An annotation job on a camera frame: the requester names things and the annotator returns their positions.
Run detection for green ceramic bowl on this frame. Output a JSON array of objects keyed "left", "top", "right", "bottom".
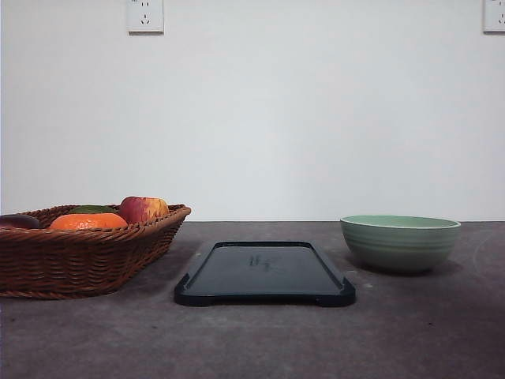
[{"left": 340, "top": 215, "right": 461, "bottom": 272}]

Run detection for brown wicker basket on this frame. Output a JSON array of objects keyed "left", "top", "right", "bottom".
[{"left": 0, "top": 204, "right": 192, "bottom": 299}]

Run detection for dark rectangular tray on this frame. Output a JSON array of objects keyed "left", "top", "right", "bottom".
[{"left": 174, "top": 242, "right": 356, "bottom": 306}]

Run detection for red yellow apple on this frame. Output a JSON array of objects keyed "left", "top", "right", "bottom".
[{"left": 118, "top": 196, "right": 169, "bottom": 225}]

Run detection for green fruit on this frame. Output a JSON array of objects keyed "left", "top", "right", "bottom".
[{"left": 69, "top": 205, "right": 116, "bottom": 214}]

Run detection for orange tangerine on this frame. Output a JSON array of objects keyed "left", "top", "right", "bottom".
[{"left": 50, "top": 213, "right": 129, "bottom": 231}]

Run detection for dark purple fruit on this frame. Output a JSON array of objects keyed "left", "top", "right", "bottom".
[{"left": 0, "top": 214, "right": 41, "bottom": 229}]

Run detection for white wall socket left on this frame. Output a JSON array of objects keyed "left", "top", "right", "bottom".
[{"left": 126, "top": 0, "right": 165, "bottom": 37}]

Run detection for white wall socket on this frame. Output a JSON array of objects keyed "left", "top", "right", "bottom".
[
  {"left": 481, "top": 0, "right": 505, "bottom": 36},
  {"left": 126, "top": 0, "right": 165, "bottom": 37}
]

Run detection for white wall socket right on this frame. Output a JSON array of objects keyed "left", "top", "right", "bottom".
[{"left": 481, "top": 0, "right": 505, "bottom": 36}]

